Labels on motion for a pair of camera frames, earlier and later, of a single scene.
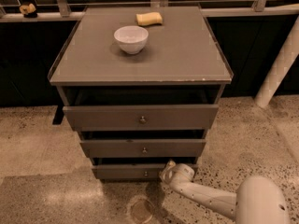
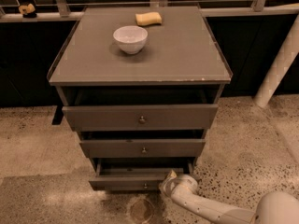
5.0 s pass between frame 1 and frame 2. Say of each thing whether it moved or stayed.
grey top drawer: stayed
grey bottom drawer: moved
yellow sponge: stayed
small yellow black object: stayed
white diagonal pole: stayed
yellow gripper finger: moved
